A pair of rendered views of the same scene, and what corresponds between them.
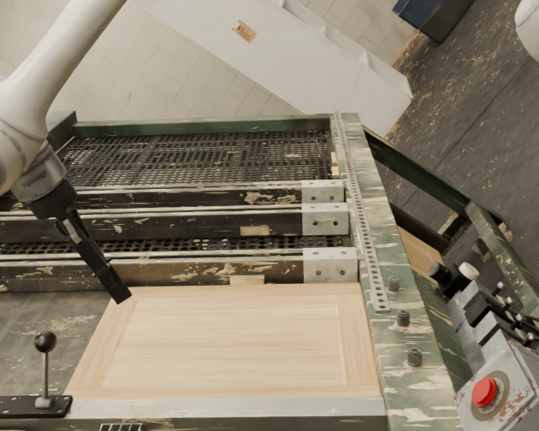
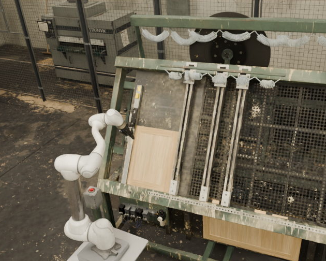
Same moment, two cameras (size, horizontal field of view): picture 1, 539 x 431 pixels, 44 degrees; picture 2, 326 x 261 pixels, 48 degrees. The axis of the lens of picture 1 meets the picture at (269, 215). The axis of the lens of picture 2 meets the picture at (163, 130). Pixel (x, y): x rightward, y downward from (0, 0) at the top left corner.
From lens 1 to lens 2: 344 cm
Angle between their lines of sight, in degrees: 89
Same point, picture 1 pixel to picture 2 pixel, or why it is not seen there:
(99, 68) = not seen: outside the picture
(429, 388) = (123, 192)
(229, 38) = not seen: outside the picture
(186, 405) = (129, 148)
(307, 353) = (144, 174)
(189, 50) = not seen: outside the picture
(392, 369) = (130, 187)
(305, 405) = (125, 170)
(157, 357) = (148, 143)
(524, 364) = (88, 194)
